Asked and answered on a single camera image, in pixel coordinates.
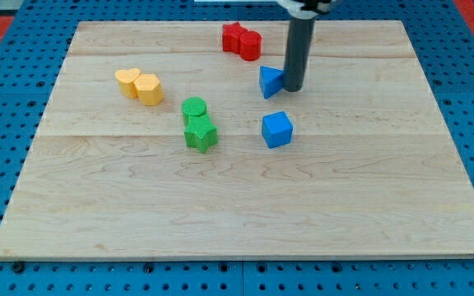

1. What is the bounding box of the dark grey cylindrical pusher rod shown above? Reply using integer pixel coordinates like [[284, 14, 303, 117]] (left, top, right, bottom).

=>
[[283, 16, 315, 92]]

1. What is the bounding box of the blue cube block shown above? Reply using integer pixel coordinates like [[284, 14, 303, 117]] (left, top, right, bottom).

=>
[[262, 111, 293, 149]]

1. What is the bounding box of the red cylinder block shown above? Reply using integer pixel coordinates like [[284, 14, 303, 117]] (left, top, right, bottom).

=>
[[239, 30, 263, 61]]

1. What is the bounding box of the blue triangle block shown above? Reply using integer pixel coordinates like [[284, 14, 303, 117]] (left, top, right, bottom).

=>
[[259, 66, 283, 99]]

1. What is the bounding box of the red star block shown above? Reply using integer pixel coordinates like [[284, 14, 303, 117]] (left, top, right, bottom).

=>
[[221, 22, 248, 54]]

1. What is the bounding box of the green cylinder block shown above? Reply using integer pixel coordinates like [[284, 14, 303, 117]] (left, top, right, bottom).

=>
[[181, 97, 207, 126]]

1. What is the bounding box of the green star block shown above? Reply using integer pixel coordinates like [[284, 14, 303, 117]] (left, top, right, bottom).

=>
[[184, 114, 218, 154]]

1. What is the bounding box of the yellow pentagon block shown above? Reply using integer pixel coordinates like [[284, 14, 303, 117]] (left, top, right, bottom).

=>
[[134, 74, 164, 106]]

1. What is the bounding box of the light wooden board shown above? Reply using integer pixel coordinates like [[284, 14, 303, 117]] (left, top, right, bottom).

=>
[[0, 21, 474, 261]]

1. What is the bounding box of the yellow heart block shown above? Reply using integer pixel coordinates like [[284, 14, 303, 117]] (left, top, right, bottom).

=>
[[114, 68, 142, 99]]

